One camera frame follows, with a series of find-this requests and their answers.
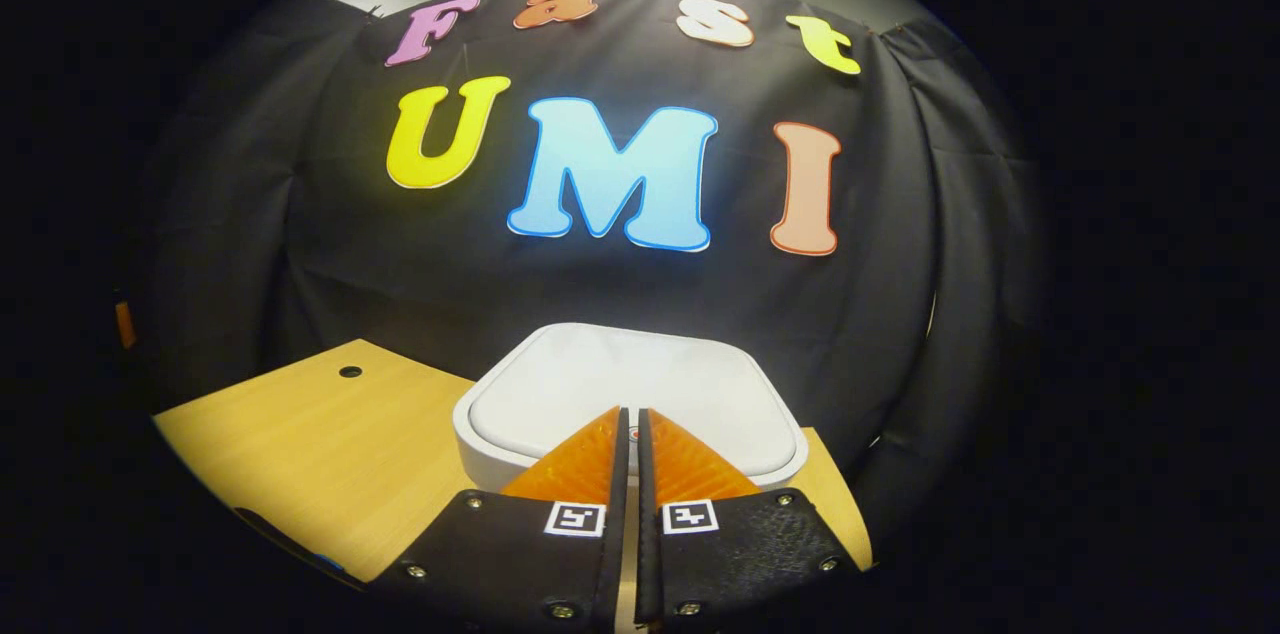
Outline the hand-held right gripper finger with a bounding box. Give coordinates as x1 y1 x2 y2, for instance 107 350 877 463
635 407 863 627
375 406 631 630

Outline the white desktop garbage bin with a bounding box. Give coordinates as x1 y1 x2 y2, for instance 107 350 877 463
452 322 809 493

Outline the wooden desktop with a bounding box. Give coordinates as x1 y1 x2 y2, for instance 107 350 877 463
152 339 873 634

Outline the black backdrop cloth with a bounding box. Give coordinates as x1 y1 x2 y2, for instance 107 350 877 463
130 0 1051 555

